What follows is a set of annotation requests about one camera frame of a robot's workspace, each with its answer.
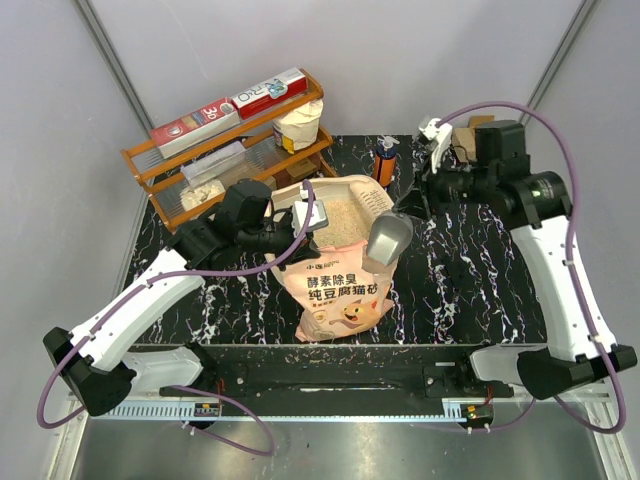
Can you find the orange pump bottle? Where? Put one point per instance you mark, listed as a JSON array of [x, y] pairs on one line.
[[385, 160]]

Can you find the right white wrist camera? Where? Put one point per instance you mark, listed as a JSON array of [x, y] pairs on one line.
[[436, 136]]

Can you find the metal litter scoop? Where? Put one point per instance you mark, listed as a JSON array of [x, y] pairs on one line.
[[390, 235]]

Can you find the beige plastic litter box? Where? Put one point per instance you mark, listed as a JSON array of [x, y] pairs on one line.
[[352, 205]]

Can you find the pink cat litter bag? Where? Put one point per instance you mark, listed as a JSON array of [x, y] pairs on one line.
[[338, 296]]

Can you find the red white box left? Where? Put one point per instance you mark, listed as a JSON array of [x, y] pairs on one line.
[[195, 127]]

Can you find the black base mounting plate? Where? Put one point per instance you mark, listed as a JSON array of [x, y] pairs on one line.
[[344, 380]]

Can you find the white paper bag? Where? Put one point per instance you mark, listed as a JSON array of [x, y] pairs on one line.
[[298, 129], [191, 197]]

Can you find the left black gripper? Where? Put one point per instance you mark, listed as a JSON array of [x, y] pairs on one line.
[[306, 249]]

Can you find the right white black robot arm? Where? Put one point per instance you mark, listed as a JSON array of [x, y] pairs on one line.
[[536, 210]]

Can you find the brown box under shelf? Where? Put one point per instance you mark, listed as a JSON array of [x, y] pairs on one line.
[[301, 170]]

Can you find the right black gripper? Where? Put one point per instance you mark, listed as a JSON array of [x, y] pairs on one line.
[[414, 203]]

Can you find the orange wooden shelf rack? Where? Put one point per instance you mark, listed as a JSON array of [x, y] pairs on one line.
[[185, 185]]

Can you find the red white box right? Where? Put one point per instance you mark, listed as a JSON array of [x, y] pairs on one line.
[[269, 93]]

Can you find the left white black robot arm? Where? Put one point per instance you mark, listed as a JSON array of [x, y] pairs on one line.
[[235, 238]]

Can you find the brown cardboard box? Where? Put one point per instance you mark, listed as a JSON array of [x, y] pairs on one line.
[[463, 139]]

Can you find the red white box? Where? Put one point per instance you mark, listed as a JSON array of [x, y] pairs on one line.
[[195, 127], [269, 93]]

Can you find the white paper bag upper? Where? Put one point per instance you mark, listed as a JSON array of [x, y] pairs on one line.
[[298, 129]]

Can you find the white paper bag lower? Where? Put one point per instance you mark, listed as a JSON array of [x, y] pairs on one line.
[[191, 197]]

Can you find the clear plastic box on shelf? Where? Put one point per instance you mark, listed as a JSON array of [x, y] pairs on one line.
[[213, 165]]

